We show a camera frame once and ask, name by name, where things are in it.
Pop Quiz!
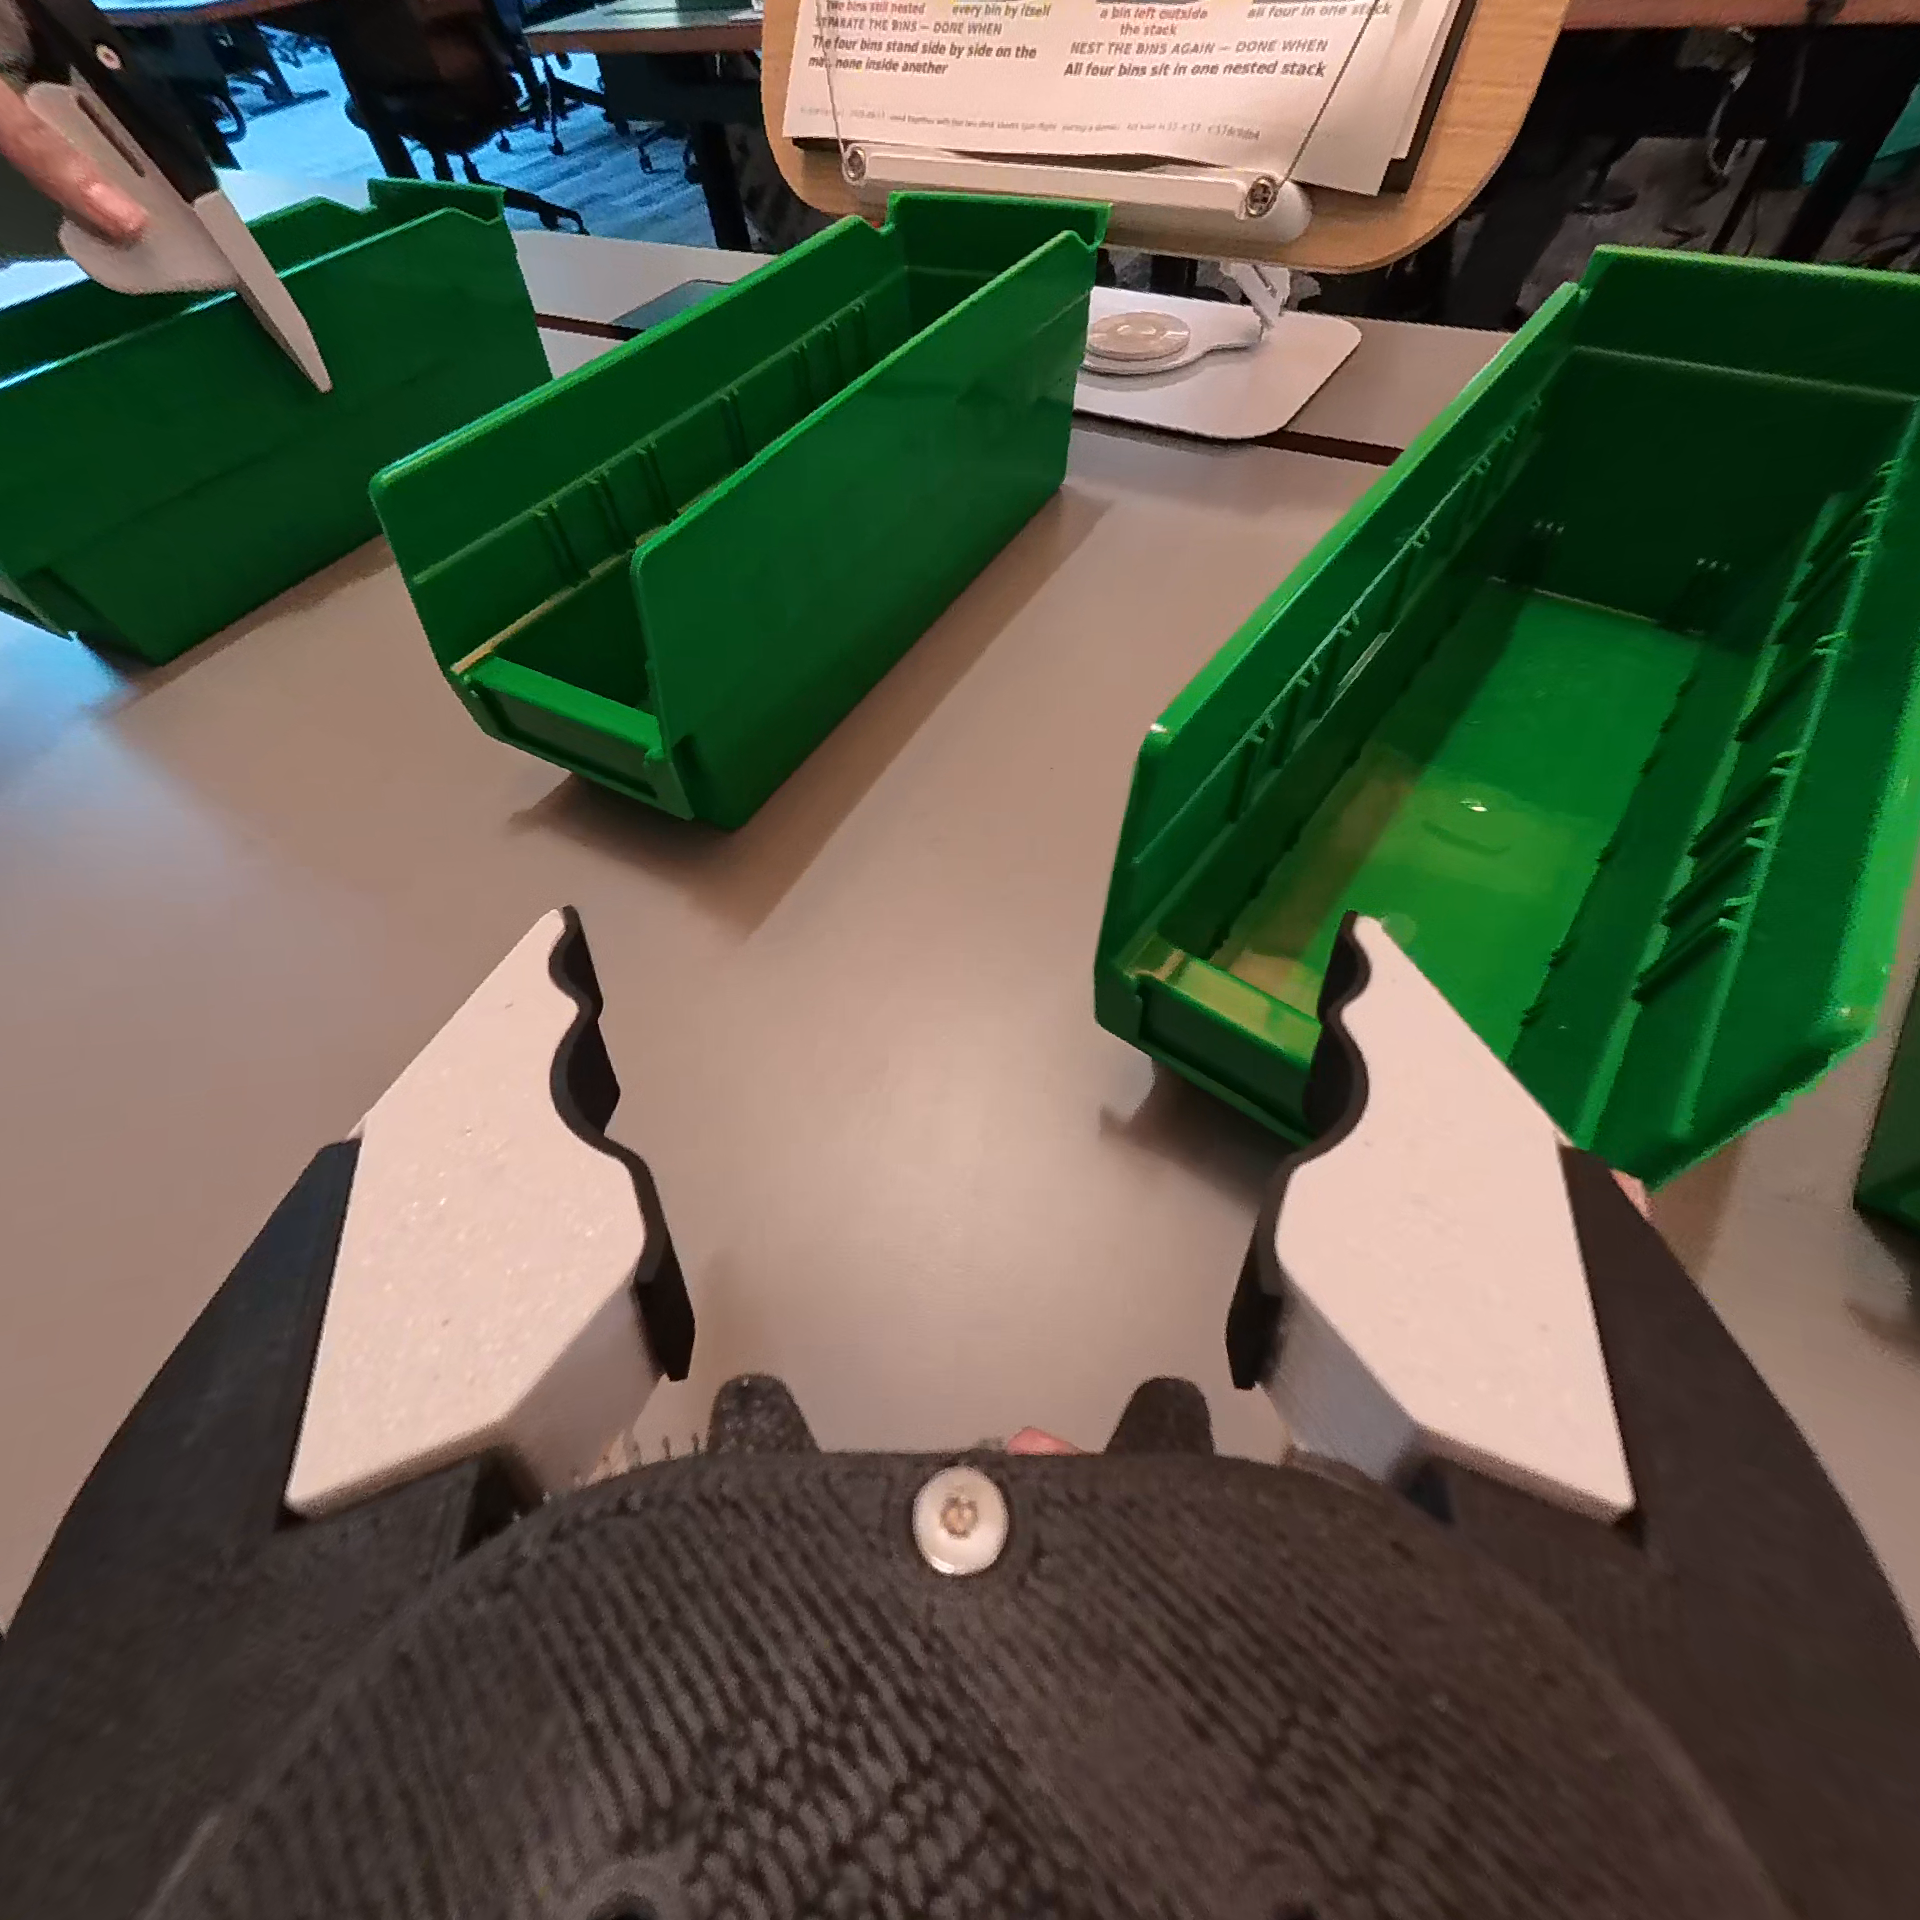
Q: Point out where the person's left hand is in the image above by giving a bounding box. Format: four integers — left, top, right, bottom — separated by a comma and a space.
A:
0, 71, 154, 248

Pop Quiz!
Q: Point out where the black office chair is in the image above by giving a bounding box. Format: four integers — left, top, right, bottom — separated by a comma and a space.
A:
349, 0, 609, 203

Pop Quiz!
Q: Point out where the thin grey cord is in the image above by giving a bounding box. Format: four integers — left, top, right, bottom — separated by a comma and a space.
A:
1258, 0, 1382, 199

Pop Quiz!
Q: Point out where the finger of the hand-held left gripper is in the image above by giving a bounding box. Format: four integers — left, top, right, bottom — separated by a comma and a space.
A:
194, 186, 337, 395

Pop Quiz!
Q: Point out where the grey desk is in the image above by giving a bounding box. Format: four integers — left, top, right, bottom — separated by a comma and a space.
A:
0, 229, 1920, 1630

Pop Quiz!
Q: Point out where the background wooden table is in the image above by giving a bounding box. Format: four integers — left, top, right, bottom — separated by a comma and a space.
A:
1560, 0, 1920, 36

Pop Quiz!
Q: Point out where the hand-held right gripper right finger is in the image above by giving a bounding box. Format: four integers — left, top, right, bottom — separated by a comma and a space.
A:
1223, 912, 1640, 1520

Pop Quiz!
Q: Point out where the white clip bar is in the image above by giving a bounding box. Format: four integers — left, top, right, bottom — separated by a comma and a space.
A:
789, 140, 1315, 245

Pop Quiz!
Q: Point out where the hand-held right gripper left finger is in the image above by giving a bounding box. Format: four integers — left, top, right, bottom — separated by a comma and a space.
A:
280, 903, 695, 1520

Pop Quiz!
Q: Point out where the white stand base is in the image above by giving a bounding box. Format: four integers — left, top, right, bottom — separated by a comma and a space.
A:
1072, 256, 1365, 443

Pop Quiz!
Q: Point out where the green plastic bin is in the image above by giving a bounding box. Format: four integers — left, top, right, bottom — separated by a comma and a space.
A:
0, 177, 554, 667
1852, 961, 1920, 1235
369, 188, 1114, 829
1093, 245, 1920, 1189

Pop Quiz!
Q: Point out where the printed instruction sheet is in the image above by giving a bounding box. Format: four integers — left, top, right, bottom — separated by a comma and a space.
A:
786, 0, 1479, 196

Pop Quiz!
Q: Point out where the wooden instruction board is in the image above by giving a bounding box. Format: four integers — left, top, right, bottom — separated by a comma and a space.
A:
761, 0, 1572, 279

